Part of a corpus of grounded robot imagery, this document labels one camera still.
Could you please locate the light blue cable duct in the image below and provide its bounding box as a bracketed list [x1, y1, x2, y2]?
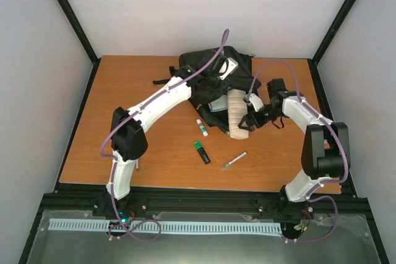
[48, 218, 282, 237]

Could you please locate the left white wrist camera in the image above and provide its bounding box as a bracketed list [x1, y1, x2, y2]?
[218, 57, 238, 80]

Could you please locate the green highlighter marker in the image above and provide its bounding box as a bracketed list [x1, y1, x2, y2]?
[194, 141, 211, 164]

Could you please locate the silver craft knife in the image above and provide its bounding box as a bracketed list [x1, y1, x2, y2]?
[220, 151, 247, 171]

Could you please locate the dog picture book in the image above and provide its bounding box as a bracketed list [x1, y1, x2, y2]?
[208, 95, 228, 113]

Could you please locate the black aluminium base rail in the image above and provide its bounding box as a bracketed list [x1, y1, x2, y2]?
[38, 184, 374, 223]

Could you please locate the beige pencil case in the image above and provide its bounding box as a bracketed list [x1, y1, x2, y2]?
[227, 89, 249, 140]

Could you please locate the right black frame post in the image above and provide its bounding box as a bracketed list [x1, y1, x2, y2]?
[311, 0, 377, 64]

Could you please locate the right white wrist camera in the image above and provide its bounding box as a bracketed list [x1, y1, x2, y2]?
[243, 93, 264, 112]

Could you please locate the black frame post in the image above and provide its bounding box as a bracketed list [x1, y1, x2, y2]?
[38, 0, 100, 61]
[311, 0, 377, 64]

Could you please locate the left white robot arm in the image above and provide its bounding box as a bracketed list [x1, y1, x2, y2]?
[100, 57, 238, 216]

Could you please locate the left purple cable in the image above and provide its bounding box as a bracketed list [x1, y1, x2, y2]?
[100, 28, 230, 242]

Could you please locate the white glue stick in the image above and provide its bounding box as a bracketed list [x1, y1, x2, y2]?
[196, 119, 209, 137]

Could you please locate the black student backpack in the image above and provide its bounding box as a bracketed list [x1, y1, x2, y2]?
[151, 46, 262, 135]

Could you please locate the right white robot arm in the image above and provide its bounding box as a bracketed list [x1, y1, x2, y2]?
[238, 79, 350, 215]

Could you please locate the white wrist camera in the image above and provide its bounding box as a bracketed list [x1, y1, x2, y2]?
[243, 93, 264, 112]
[218, 57, 238, 80]

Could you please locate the left black frame post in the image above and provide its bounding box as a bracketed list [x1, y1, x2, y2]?
[38, 0, 100, 61]

